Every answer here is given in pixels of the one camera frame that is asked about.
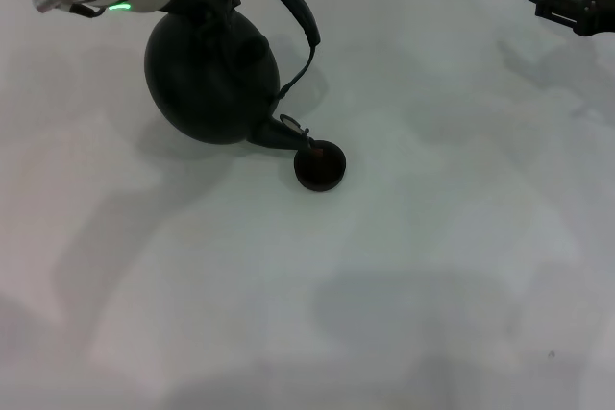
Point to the black round teapot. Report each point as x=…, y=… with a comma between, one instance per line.
x=211, y=83

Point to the small dark teacup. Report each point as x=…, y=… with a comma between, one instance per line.
x=319, y=170

